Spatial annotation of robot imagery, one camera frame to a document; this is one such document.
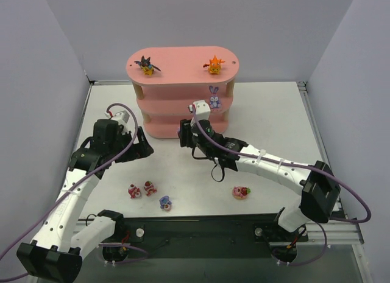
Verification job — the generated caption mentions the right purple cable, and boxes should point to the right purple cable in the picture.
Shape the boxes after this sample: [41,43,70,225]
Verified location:
[191,109,372,224]

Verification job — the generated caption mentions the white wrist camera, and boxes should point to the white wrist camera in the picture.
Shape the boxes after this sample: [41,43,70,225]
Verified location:
[105,111,130,125]
[188,100,211,121]

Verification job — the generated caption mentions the purple cable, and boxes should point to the purple cable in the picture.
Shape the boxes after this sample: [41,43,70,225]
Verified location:
[0,102,138,281]
[191,109,372,224]

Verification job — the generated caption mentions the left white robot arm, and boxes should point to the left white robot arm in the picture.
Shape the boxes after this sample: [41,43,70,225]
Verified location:
[16,116,154,282]

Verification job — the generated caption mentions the orange spiky creature toy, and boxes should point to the orange spiky creature toy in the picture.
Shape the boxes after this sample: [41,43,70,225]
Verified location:
[203,55,225,75]

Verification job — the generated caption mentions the blue bunny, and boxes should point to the blue bunny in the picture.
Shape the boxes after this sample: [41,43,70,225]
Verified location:
[209,85,222,110]

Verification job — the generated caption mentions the pink three-tier shelf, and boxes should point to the pink three-tier shelf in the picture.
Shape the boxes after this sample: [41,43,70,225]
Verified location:
[126,46,239,139]

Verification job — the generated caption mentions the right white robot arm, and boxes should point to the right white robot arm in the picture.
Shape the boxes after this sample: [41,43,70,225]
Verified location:
[178,119,341,232]

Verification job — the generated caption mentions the red white cake toy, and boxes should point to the red white cake toy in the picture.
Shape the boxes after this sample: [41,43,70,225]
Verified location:
[128,184,141,199]

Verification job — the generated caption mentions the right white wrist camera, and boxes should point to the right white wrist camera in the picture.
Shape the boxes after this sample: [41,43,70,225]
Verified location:
[188,100,211,121]

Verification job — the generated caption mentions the pink bear strawberry donut toy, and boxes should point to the pink bear strawberry donut toy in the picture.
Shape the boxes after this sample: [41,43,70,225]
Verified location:
[232,186,251,200]

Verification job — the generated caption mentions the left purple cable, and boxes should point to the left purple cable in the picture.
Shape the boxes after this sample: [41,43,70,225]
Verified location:
[0,102,138,281]

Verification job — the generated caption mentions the strawberry cake bear toy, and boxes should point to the strawberry cake bear toy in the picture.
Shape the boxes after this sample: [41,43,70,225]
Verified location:
[143,181,157,197]

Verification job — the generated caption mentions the black bat creature toy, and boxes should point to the black bat creature toy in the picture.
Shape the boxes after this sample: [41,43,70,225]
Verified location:
[134,56,161,75]

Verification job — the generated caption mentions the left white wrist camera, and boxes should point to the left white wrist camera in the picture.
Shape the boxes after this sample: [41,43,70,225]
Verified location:
[105,111,130,125]

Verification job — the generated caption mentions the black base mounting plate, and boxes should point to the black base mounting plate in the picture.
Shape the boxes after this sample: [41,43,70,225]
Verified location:
[102,214,308,264]

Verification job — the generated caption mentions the small purple bunny toy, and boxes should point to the small purple bunny toy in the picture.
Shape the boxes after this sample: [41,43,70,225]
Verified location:
[159,195,172,212]

